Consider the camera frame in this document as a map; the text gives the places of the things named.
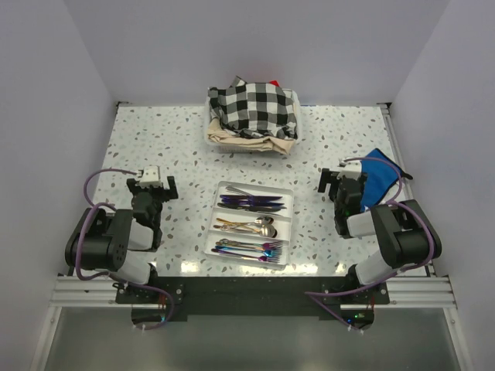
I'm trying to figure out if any blue fork middle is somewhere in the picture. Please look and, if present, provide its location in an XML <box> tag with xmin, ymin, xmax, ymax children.
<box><xmin>211</xmin><ymin>246</ymin><xmax>282</xmax><ymax>257</ymax></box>

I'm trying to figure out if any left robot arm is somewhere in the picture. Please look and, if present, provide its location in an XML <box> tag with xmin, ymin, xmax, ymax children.
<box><xmin>64</xmin><ymin>167</ymin><xmax>179</xmax><ymax>285</ymax></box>

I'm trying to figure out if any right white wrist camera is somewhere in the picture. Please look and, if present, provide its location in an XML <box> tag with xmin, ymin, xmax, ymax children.
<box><xmin>337</xmin><ymin>158</ymin><xmax>362</xmax><ymax>180</ymax></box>

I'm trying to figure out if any purple fork lower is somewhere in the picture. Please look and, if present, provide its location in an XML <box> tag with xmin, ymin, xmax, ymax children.
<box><xmin>211</xmin><ymin>249</ymin><xmax>269</xmax><ymax>263</ymax></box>

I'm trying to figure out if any silver fork top compartment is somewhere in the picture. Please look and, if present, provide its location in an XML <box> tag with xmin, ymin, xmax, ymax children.
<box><xmin>226</xmin><ymin>185</ymin><xmax>254</xmax><ymax>197</ymax></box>

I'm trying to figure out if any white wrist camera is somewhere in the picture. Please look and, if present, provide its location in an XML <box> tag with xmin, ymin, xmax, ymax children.
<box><xmin>135</xmin><ymin>165</ymin><xmax>163</xmax><ymax>189</ymax></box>
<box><xmin>337</xmin><ymin>158</ymin><xmax>362</xmax><ymax>180</ymax></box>

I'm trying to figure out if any rose gold spoon lower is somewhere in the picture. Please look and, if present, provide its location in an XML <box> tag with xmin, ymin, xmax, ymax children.
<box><xmin>213</xmin><ymin>225</ymin><xmax>278</xmax><ymax>238</ymax></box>

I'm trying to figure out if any beige cloth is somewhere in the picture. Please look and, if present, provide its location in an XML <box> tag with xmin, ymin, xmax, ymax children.
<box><xmin>206</xmin><ymin>89</ymin><xmax>301</xmax><ymax>155</ymax></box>

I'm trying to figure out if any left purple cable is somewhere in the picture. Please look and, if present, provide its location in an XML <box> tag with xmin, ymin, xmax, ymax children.
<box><xmin>74</xmin><ymin>168</ymin><xmax>179</xmax><ymax>332</ymax></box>

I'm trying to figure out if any dark knife lower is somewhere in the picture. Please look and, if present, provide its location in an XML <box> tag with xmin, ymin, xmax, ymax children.
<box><xmin>219</xmin><ymin>206</ymin><xmax>285</xmax><ymax>213</ymax></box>

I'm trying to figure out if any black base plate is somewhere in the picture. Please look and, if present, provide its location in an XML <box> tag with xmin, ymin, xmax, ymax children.
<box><xmin>113</xmin><ymin>277</ymin><xmax>390</xmax><ymax>324</ymax></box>

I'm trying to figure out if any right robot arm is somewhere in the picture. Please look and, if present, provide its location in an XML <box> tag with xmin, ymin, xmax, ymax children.
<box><xmin>318</xmin><ymin>168</ymin><xmax>442</xmax><ymax>297</ymax></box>

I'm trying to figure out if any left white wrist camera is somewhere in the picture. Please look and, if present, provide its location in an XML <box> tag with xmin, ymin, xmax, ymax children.
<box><xmin>135</xmin><ymin>165</ymin><xmax>163</xmax><ymax>189</ymax></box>

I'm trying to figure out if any rainbow fork upper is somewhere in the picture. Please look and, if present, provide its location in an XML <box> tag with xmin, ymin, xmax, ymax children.
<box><xmin>216</xmin><ymin>239</ymin><xmax>284</xmax><ymax>250</ymax></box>

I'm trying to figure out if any gold handled spoon upper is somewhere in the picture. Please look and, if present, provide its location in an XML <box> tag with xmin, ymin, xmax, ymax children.
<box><xmin>216</xmin><ymin>216</ymin><xmax>275</xmax><ymax>226</ymax></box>

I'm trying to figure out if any black white checkered cloth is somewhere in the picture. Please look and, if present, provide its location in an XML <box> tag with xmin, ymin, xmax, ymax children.
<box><xmin>207</xmin><ymin>77</ymin><xmax>299</xmax><ymax>140</ymax></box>

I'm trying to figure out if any aluminium frame rail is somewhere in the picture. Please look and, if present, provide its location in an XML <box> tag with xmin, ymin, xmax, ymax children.
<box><xmin>49</xmin><ymin>276</ymin><xmax>457</xmax><ymax>309</ymax></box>

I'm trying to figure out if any dark blue knife middle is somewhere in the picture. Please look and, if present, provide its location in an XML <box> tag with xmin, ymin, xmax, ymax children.
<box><xmin>217</xmin><ymin>203</ymin><xmax>286</xmax><ymax>209</ymax></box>

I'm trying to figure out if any blue cloth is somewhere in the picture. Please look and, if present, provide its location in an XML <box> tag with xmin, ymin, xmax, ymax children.
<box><xmin>360</xmin><ymin>148</ymin><xmax>413</xmax><ymax>211</ymax></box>

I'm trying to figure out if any white cutlery tray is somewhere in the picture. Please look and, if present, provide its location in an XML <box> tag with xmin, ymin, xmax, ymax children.
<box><xmin>203</xmin><ymin>181</ymin><xmax>294</xmax><ymax>270</ymax></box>

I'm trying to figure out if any purple knife upper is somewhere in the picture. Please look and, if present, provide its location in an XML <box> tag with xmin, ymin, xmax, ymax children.
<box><xmin>220</xmin><ymin>195</ymin><xmax>282</xmax><ymax>203</ymax></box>

